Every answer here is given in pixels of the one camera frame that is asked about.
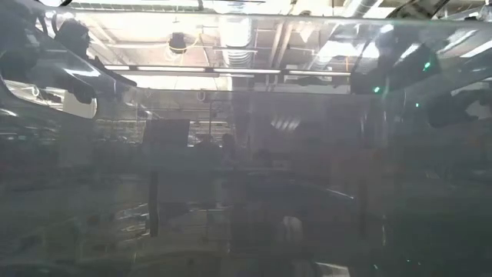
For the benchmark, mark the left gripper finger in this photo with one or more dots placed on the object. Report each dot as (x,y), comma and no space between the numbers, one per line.
(111,75)

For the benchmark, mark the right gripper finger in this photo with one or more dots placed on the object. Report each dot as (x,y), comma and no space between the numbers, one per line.
(326,81)

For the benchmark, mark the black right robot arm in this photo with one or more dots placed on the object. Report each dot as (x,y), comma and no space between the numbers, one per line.
(457,109)

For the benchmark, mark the round dark ceiling device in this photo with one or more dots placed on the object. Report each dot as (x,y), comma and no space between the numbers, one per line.
(177,42)

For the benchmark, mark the dark background monitor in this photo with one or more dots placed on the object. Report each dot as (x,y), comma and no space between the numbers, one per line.
(165,132)

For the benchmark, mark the long ceiling light bar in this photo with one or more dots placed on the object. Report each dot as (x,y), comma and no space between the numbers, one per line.
(246,71)

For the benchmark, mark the person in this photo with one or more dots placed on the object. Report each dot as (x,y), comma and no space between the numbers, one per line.
(207,144)

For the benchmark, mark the clear plastic bin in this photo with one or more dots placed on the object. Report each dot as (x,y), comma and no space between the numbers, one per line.
(246,231)

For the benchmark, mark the silver ventilation duct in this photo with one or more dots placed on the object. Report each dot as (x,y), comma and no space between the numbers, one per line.
(236,38)

